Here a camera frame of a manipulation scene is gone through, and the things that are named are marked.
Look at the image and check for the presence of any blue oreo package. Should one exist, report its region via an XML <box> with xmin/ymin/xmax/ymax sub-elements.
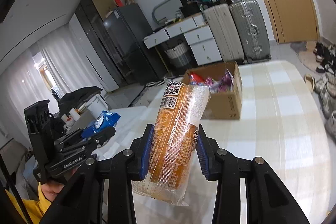
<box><xmin>87</xmin><ymin>110</ymin><xmax>121</xmax><ymax>128</ymax></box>

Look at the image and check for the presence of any orange bread package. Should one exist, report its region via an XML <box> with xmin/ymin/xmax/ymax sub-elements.
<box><xmin>133</xmin><ymin>80</ymin><xmax>211</xmax><ymax>206</ymax></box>

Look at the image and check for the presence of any purple silver snack bag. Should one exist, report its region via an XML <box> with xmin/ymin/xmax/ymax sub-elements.
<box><xmin>205</xmin><ymin>77</ymin><xmax>222</xmax><ymax>93</ymax></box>

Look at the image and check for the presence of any left hand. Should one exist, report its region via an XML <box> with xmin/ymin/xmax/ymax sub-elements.
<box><xmin>41</xmin><ymin>181</ymin><xmax>64</xmax><ymax>202</ymax></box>

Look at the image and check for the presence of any yellow left sleeve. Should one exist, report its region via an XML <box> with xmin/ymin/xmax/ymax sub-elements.
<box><xmin>4</xmin><ymin>181</ymin><xmax>53</xmax><ymax>224</ymax></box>

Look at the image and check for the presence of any checkered tablecloth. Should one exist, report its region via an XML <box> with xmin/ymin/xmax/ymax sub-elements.
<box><xmin>94</xmin><ymin>60</ymin><xmax>335</xmax><ymax>223</ymax></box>

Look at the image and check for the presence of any SF cardboard box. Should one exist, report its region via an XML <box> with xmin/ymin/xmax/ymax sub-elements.
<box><xmin>182</xmin><ymin>61</ymin><xmax>243</xmax><ymax>120</ymax></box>

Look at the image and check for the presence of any dark grey fridge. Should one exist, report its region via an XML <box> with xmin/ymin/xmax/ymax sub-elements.
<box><xmin>104</xmin><ymin>4</ymin><xmax>167</xmax><ymax>83</ymax></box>

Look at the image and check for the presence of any black glass cabinet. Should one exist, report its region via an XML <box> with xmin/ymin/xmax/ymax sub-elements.
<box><xmin>75</xmin><ymin>0</ymin><xmax>146</xmax><ymax>87</ymax></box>

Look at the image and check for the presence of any red orange snack bag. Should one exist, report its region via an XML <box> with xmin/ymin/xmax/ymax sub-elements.
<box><xmin>189</xmin><ymin>72</ymin><xmax>208</xmax><ymax>86</ymax></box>

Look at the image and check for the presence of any woven laundry basket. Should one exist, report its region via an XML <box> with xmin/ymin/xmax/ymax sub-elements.
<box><xmin>164</xmin><ymin>39</ymin><xmax>192</xmax><ymax>68</ymax></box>

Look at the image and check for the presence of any white drawer desk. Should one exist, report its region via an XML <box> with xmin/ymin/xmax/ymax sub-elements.
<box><xmin>143</xmin><ymin>13</ymin><xmax>222</xmax><ymax>65</ymax></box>

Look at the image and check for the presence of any silver suitcase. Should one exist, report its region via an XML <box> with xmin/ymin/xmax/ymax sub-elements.
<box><xmin>229</xmin><ymin>0</ymin><xmax>272</xmax><ymax>63</ymax></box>

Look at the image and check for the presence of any white suitcase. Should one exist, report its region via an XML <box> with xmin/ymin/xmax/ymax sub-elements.
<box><xmin>203</xmin><ymin>3</ymin><xmax>244</xmax><ymax>61</ymax></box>

